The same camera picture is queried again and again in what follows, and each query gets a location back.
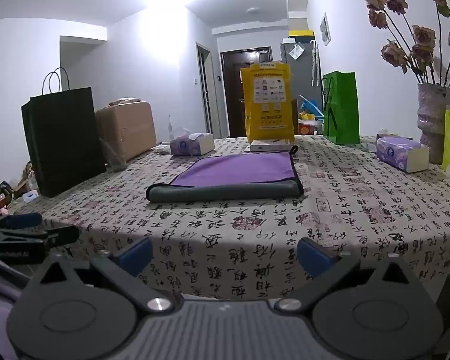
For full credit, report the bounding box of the clear plastic cup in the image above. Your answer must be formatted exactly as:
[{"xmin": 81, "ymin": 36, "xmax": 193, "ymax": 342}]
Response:
[{"xmin": 99, "ymin": 137, "xmax": 127, "ymax": 172}]

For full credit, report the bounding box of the assorted dark clutter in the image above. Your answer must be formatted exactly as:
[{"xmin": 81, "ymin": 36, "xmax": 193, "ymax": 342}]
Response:
[{"xmin": 0, "ymin": 161, "xmax": 36, "ymax": 214}]

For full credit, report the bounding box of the dark brown door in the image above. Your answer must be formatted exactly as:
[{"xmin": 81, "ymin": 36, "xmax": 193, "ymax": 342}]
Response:
[{"xmin": 220, "ymin": 47, "xmax": 272, "ymax": 138}]

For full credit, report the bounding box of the purple and grey towel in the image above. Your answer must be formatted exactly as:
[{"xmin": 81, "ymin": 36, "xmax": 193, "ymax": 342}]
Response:
[{"xmin": 146, "ymin": 151, "xmax": 304, "ymax": 203}]

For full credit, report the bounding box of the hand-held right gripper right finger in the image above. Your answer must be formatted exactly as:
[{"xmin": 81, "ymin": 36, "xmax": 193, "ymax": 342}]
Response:
[{"xmin": 275, "ymin": 237, "xmax": 417, "ymax": 311}]

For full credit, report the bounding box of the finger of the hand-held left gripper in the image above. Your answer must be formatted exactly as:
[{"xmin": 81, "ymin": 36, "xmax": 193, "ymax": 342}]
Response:
[
  {"xmin": 0, "ymin": 212, "xmax": 44, "ymax": 232},
  {"xmin": 0, "ymin": 225, "xmax": 80, "ymax": 250}
]

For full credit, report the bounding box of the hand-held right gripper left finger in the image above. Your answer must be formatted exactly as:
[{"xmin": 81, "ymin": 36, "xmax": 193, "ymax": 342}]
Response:
[{"xmin": 30, "ymin": 237, "xmax": 175, "ymax": 313}]

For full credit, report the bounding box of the purple tissue pack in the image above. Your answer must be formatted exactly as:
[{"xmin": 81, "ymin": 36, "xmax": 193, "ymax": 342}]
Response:
[
  {"xmin": 376, "ymin": 136, "xmax": 430, "ymax": 173},
  {"xmin": 170, "ymin": 129, "xmax": 215, "ymax": 157}
]

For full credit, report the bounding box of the grey textured vase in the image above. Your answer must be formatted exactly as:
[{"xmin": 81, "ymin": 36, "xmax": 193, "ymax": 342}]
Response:
[{"xmin": 417, "ymin": 82, "xmax": 450, "ymax": 165}]

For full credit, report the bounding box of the black paper bag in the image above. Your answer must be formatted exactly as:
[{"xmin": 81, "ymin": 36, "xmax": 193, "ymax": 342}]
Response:
[{"xmin": 21, "ymin": 67, "xmax": 107, "ymax": 198}]

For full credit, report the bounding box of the dried rose bouquet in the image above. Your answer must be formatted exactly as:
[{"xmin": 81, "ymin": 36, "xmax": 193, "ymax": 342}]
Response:
[{"xmin": 365, "ymin": 0, "xmax": 450, "ymax": 85}]

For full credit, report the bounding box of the green paper bag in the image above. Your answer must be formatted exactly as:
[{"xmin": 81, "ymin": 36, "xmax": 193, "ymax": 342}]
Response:
[{"xmin": 321, "ymin": 70, "xmax": 361, "ymax": 145}]

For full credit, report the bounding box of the white flat box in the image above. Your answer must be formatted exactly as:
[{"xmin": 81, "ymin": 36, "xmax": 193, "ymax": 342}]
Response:
[{"xmin": 250, "ymin": 139, "xmax": 291, "ymax": 153}]

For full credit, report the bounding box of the yellow plastic bag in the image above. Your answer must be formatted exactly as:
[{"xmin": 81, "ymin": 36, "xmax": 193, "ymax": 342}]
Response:
[{"xmin": 240, "ymin": 62, "xmax": 296, "ymax": 143}]

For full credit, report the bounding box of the printed calligraphy tablecloth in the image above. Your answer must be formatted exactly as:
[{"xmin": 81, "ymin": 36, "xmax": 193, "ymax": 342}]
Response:
[{"xmin": 7, "ymin": 135, "xmax": 450, "ymax": 301}]

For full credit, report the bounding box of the brown suitcase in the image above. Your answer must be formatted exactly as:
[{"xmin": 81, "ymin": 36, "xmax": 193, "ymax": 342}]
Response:
[{"xmin": 95, "ymin": 97, "xmax": 157, "ymax": 162}]

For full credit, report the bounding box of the grey refrigerator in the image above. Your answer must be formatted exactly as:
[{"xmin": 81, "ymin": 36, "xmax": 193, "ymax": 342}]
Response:
[{"xmin": 280, "ymin": 41, "xmax": 325, "ymax": 136}]

